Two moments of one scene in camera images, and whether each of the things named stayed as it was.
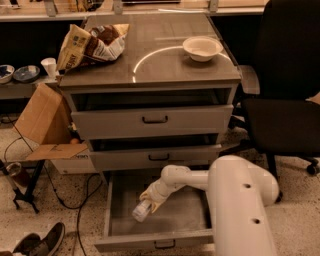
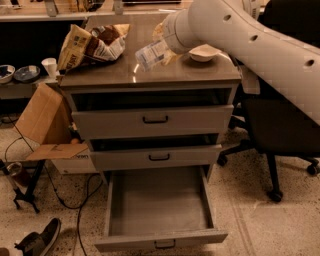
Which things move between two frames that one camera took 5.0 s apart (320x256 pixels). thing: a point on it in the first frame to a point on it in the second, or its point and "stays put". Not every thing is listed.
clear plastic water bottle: (141, 210) to (151, 54)
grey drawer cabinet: (165, 103) stays put
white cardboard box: (81, 163) stays put
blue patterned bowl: (26, 73) stays put
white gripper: (155, 192) to (169, 30)
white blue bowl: (6, 73) stays put
